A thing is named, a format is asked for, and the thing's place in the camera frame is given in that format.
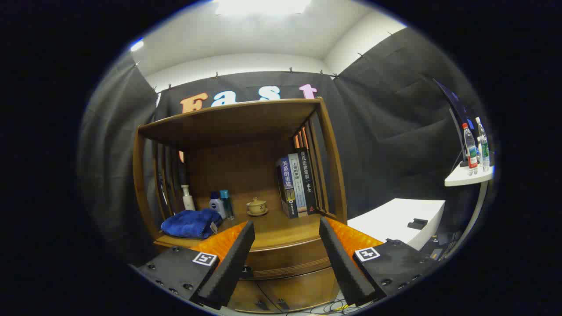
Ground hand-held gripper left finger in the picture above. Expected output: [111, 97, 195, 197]
[137, 220, 256, 310]

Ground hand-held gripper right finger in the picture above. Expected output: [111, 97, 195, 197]
[319, 216, 442, 307]

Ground wooden drawer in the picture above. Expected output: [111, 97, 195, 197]
[239, 236, 332, 280]

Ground wooden countertop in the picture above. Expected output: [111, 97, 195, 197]
[155, 210, 347, 251]

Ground white low cabinet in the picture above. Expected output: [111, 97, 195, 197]
[347, 198, 446, 251]

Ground white bottle blue cap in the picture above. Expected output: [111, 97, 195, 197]
[209, 191, 226, 219]

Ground blue towel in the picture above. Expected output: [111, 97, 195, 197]
[161, 208, 223, 240]

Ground clear blue bottle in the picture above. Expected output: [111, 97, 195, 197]
[220, 190, 235, 220]

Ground beige lidded teacup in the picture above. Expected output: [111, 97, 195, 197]
[246, 197, 269, 217]

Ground white pump bottle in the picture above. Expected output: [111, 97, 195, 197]
[181, 185, 196, 212]

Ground light grey spine book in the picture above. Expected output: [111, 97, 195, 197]
[288, 153, 307, 215]

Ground black spine book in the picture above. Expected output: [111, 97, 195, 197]
[296, 147, 317, 215]

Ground white desk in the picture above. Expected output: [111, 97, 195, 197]
[444, 163, 494, 259]

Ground red label water bottle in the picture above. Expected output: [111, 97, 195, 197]
[462, 123, 479, 176]

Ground green label water bottle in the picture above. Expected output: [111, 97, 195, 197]
[476, 117, 490, 172]

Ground black floor cables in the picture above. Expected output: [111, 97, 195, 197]
[303, 298, 352, 315]

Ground wooden cabinet frame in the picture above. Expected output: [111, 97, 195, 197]
[133, 97, 348, 314]

